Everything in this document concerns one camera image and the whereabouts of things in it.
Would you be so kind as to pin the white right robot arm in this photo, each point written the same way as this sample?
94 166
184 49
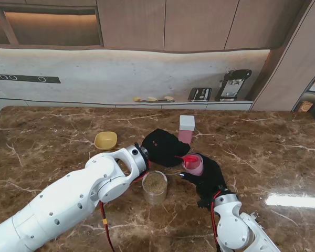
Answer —
239 228

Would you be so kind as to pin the black silver toaster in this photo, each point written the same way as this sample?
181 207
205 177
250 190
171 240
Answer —
199 94

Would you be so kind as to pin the yellow fruit piece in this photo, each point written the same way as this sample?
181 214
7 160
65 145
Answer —
136 99
152 99
169 98

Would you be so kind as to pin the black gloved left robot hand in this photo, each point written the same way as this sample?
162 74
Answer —
165 149

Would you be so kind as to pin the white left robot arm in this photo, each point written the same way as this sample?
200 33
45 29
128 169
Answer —
68 202

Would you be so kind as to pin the pink plastic measuring cup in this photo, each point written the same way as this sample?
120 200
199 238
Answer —
193 168

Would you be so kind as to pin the round wooden ornament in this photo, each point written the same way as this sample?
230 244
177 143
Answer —
305 106

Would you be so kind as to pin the yellow plastic bowl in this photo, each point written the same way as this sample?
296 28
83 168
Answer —
105 140

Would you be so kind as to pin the black wall control panel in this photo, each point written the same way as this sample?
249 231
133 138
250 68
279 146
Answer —
23 78

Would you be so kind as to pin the black espresso machine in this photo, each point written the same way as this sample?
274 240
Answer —
232 84

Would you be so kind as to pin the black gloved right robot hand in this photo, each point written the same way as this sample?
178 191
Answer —
211 178

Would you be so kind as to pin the clear jar of grain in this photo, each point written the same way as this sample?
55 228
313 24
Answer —
155 185

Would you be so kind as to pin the lit open shelf niche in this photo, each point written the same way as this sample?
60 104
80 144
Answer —
42 26

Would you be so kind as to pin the wooden wall cabinets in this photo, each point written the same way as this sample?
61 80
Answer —
173 23

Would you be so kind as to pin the pink container with white lid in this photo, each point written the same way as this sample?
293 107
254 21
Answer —
187 123

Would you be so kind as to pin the tall wooden cabinet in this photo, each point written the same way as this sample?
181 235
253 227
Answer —
283 65

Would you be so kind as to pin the wooden cutting board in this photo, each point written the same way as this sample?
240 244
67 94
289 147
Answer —
160 100

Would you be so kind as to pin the red plastic measuring spoon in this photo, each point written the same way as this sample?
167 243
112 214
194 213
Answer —
190 158

